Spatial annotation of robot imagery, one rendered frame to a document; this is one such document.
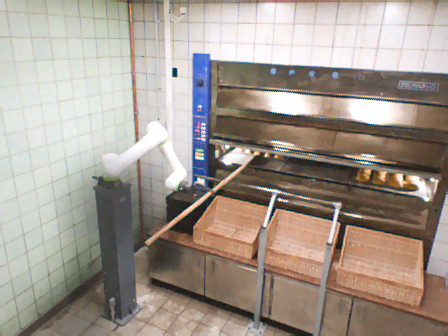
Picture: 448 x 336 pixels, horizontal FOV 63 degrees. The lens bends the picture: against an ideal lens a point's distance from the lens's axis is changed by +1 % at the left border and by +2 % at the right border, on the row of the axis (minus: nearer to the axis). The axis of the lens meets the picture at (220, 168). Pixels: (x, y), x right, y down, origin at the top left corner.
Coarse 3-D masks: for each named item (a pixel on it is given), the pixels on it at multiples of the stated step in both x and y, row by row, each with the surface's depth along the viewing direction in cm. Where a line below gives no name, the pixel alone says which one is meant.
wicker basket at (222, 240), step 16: (208, 208) 336; (240, 208) 342; (256, 208) 336; (208, 224) 342; (224, 224) 349; (240, 224) 343; (208, 240) 324; (224, 240) 306; (240, 240) 299; (256, 240) 304
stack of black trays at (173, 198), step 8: (176, 192) 344; (168, 200) 331; (176, 200) 327; (184, 200) 327; (192, 200) 329; (168, 208) 334; (176, 208) 331; (184, 208) 327; (200, 208) 342; (168, 216) 336; (176, 216) 332; (192, 216) 328; (200, 216) 343; (176, 224) 337; (184, 224) 332; (192, 224) 329; (184, 232) 336; (192, 232) 333
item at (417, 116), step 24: (240, 96) 315; (264, 96) 306; (288, 96) 298; (312, 96) 291; (336, 96) 284; (336, 120) 283; (360, 120) 274; (384, 120) 270; (408, 120) 264; (432, 120) 258
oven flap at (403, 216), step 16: (224, 176) 346; (240, 176) 340; (240, 192) 337; (256, 192) 334; (304, 192) 317; (320, 192) 312; (336, 192) 307; (320, 208) 309; (352, 208) 301; (368, 208) 297; (384, 208) 292; (400, 208) 288; (416, 208) 283; (400, 224) 287; (416, 224) 283
